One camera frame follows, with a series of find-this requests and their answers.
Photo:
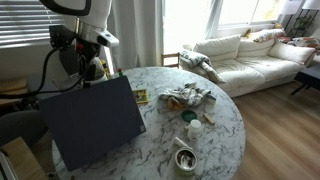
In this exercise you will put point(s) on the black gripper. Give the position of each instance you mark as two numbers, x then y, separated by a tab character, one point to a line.
87	50

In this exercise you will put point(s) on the large grey storage box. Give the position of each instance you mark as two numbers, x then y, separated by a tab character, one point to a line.
93	123

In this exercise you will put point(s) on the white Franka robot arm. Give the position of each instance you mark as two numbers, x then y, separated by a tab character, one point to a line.
90	16

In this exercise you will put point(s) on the yellow green picture book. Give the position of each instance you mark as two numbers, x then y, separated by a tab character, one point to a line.
141	96

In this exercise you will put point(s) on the white curtain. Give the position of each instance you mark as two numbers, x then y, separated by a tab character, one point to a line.
136	33

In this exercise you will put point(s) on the wooden chair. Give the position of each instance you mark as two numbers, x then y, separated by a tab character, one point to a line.
170	60

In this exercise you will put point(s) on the window blinds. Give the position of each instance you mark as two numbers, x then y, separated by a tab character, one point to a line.
23	23

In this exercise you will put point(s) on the crumpled grey white cloth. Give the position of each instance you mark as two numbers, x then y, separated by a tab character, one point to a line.
188	94

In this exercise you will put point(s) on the dark green round lid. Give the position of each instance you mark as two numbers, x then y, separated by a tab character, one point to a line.
189	116

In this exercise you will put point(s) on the grey white folded blanket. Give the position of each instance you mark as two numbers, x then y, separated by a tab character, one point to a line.
200	65

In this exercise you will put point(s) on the white tube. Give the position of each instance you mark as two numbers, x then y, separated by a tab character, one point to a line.
181	143

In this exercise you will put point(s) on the white plastic jar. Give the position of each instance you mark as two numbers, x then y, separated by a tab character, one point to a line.
194	130

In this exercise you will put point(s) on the small wooden block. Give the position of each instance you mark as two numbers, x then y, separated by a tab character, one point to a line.
209	118

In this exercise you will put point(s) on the open metal tin can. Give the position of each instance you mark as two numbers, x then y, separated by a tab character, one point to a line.
185	161

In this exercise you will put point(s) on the large white sofa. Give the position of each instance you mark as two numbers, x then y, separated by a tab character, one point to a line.
253	63

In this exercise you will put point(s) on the floral patterned cushion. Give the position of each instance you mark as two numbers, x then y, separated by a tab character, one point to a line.
266	35

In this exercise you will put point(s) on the white lamp shade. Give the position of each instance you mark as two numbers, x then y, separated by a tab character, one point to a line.
290	6
311	4

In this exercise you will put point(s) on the black plant stand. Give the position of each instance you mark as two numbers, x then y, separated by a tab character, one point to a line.
300	23

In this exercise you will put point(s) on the colourful patterned cushion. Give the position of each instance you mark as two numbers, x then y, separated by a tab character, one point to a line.
305	42

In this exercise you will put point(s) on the black coffee table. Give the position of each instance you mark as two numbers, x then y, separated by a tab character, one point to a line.
308	78

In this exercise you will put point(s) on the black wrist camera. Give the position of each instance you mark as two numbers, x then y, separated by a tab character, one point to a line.
61	36

